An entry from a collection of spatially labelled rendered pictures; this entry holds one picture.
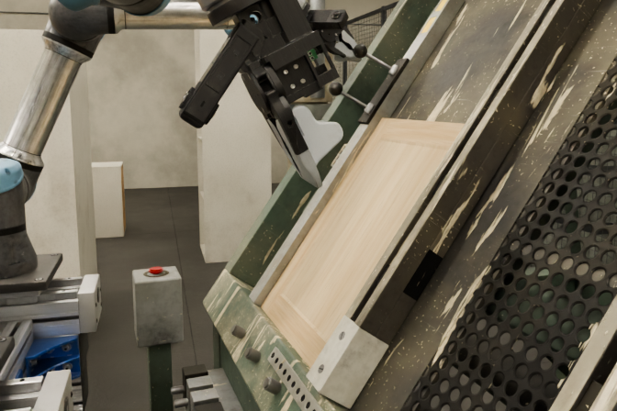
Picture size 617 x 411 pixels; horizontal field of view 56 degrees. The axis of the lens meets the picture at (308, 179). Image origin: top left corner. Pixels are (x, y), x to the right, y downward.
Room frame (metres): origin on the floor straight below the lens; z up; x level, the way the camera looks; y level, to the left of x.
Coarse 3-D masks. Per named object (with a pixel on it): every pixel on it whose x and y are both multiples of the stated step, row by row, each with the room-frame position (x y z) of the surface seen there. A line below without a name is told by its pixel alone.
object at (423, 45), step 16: (448, 0) 1.54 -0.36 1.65; (464, 0) 1.56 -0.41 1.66; (432, 16) 1.56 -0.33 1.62; (448, 16) 1.54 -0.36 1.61; (432, 32) 1.52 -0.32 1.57; (416, 48) 1.52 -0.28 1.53; (432, 48) 1.52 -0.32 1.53; (416, 64) 1.51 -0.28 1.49; (400, 80) 1.49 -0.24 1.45; (400, 96) 1.49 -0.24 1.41; (384, 112) 1.48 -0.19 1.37; (368, 128) 1.46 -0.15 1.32; (352, 144) 1.47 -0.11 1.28; (352, 160) 1.44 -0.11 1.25; (336, 176) 1.43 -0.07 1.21; (320, 192) 1.44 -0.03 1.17; (320, 208) 1.42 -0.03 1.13; (304, 224) 1.40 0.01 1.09; (288, 240) 1.41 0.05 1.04; (288, 256) 1.39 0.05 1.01; (272, 272) 1.37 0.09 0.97; (256, 288) 1.39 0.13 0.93; (272, 288) 1.37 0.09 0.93; (256, 304) 1.36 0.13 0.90
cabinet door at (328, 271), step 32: (384, 128) 1.42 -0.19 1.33; (416, 128) 1.29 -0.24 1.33; (448, 128) 1.18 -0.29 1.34; (384, 160) 1.33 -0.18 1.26; (416, 160) 1.21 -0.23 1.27; (352, 192) 1.36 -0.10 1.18; (384, 192) 1.23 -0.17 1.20; (416, 192) 1.13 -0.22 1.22; (320, 224) 1.38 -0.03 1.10; (352, 224) 1.26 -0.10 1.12; (384, 224) 1.15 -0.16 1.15; (320, 256) 1.28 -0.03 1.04; (352, 256) 1.17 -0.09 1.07; (288, 288) 1.31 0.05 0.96; (320, 288) 1.19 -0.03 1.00; (352, 288) 1.10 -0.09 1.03; (288, 320) 1.21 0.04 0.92; (320, 320) 1.11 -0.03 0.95
